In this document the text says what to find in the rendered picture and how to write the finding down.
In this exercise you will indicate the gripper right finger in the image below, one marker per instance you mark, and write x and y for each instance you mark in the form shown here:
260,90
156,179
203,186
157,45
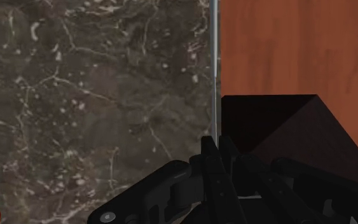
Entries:
278,186

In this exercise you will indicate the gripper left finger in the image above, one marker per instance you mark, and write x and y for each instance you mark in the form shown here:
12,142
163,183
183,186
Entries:
216,186

